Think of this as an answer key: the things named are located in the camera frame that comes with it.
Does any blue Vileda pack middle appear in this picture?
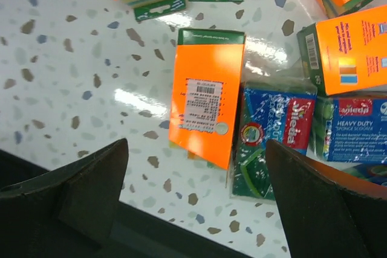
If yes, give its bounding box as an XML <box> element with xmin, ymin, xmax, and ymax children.
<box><xmin>309</xmin><ymin>92</ymin><xmax>386</xmax><ymax>164</ymax></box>

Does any orange sponge pack barcode sticker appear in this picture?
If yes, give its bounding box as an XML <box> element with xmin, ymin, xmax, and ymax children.
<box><xmin>168</xmin><ymin>28</ymin><xmax>246</xmax><ymax>170</ymax></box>

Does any blue Vileda pack right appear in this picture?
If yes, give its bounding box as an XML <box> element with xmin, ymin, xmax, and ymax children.
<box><xmin>344</xmin><ymin>164</ymin><xmax>387</xmax><ymax>187</ymax></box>

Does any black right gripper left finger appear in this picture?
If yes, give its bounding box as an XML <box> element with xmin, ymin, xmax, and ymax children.
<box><xmin>1</xmin><ymin>138</ymin><xmax>129</xmax><ymax>257</ymax></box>

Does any blue Vileda pack left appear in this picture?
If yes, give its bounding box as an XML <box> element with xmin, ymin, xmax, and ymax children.
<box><xmin>231</xmin><ymin>77</ymin><xmax>317</xmax><ymax>201</ymax></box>

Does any blue vileda pack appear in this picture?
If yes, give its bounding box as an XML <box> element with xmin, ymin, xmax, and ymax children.
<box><xmin>309</xmin><ymin>92</ymin><xmax>386</xmax><ymax>164</ymax></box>
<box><xmin>231</xmin><ymin>77</ymin><xmax>317</xmax><ymax>201</ymax></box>
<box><xmin>344</xmin><ymin>164</ymin><xmax>387</xmax><ymax>187</ymax></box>

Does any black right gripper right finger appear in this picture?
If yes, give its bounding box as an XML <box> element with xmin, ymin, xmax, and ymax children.
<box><xmin>265</xmin><ymin>140</ymin><xmax>386</xmax><ymax>257</ymax></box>

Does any orange back sponge box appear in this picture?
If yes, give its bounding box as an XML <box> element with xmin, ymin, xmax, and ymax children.
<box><xmin>297</xmin><ymin>5</ymin><xmax>386</xmax><ymax>96</ymax></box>

